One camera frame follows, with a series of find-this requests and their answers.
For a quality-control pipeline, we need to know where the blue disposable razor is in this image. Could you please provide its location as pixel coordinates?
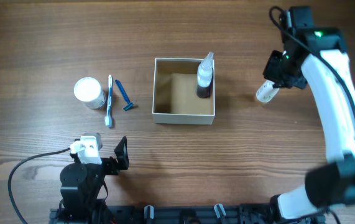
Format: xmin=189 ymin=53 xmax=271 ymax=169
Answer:
xmin=115 ymin=80 xmax=134 ymax=111

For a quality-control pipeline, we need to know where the dark mouthwash spray bottle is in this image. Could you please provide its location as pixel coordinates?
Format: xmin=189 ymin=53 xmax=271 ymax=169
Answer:
xmin=196 ymin=52 xmax=214 ymax=98

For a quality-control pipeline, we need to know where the clear cotton swab tub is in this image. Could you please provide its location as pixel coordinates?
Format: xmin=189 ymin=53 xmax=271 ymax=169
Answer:
xmin=73 ymin=77 xmax=106 ymax=110

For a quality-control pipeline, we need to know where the left black camera cable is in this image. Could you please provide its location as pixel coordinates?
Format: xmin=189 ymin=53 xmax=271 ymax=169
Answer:
xmin=7 ymin=147 xmax=71 ymax=224

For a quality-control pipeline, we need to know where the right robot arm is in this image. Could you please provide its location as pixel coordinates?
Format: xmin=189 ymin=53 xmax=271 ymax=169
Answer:
xmin=256 ymin=6 xmax=355 ymax=223

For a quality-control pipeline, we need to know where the white floral lotion tube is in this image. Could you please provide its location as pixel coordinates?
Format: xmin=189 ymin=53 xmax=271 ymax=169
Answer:
xmin=256 ymin=80 xmax=280 ymax=103

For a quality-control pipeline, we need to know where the beige open cardboard box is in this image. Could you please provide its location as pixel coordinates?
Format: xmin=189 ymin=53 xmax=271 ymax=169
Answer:
xmin=152 ymin=57 xmax=216 ymax=125

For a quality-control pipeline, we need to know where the blue white toothbrush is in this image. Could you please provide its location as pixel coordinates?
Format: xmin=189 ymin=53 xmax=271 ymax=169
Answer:
xmin=104 ymin=75 xmax=113 ymax=128

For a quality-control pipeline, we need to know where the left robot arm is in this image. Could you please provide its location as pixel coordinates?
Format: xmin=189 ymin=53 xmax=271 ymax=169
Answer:
xmin=58 ymin=133 xmax=129 ymax=223

